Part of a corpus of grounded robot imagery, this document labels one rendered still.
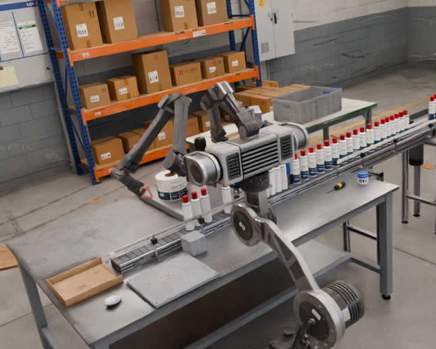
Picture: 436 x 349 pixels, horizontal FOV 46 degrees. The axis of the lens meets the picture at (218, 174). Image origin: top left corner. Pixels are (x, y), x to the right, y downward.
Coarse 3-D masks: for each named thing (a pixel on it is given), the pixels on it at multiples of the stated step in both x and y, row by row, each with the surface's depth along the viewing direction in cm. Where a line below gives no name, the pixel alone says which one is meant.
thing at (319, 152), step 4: (316, 144) 340; (320, 144) 339; (320, 148) 340; (316, 152) 341; (320, 152) 340; (316, 156) 342; (320, 156) 340; (316, 160) 343; (320, 160) 341; (316, 164) 345; (320, 164) 342; (320, 168) 343; (324, 168) 345; (320, 172) 345; (324, 172) 346
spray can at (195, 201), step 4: (192, 192) 289; (196, 192) 288; (192, 196) 288; (196, 196) 288; (192, 200) 288; (196, 200) 288; (192, 204) 289; (196, 204) 288; (200, 204) 291; (192, 208) 290; (196, 208) 289; (200, 208) 291; (192, 212) 291; (196, 212) 290; (200, 212) 291; (196, 220) 292; (196, 224) 293; (200, 224) 293
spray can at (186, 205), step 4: (184, 196) 285; (184, 200) 284; (188, 200) 286; (184, 204) 285; (188, 204) 285; (184, 208) 285; (188, 208) 285; (184, 212) 286; (188, 212) 286; (184, 216) 287; (188, 216) 287; (192, 216) 289; (184, 220) 289; (188, 224) 288; (192, 224) 289; (188, 228) 289; (192, 228) 290
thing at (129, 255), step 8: (320, 176) 342; (288, 184) 335; (216, 216) 304; (224, 216) 302; (208, 224) 295; (176, 232) 291; (184, 232) 289; (160, 240) 284; (168, 240) 282; (144, 248) 278; (152, 248) 276; (120, 256) 272; (128, 256) 271; (136, 256) 270; (120, 264) 265
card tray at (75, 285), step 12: (84, 264) 272; (96, 264) 276; (60, 276) 265; (72, 276) 268; (84, 276) 266; (96, 276) 265; (108, 276) 264; (120, 276) 256; (60, 288) 259; (72, 288) 257; (84, 288) 256; (96, 288) 250; (108, 288) 254; (60, 300) 249; (72, 300) 243
